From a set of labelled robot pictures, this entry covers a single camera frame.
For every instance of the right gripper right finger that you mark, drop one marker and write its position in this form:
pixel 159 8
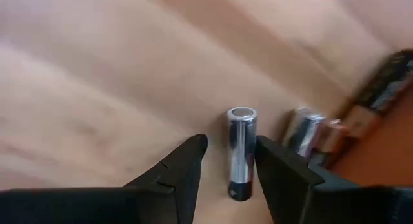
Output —
pixel 322 206

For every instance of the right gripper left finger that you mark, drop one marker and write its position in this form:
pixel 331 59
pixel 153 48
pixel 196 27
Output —
pixel 96 206

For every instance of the silver battery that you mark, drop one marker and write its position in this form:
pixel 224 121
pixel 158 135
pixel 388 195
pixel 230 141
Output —
pixel 240 146
pixel 303 133

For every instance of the black copper battery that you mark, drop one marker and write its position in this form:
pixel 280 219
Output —
pixel 384 85

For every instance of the orange plastic bin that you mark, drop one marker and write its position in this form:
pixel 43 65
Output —
pixel 380 156

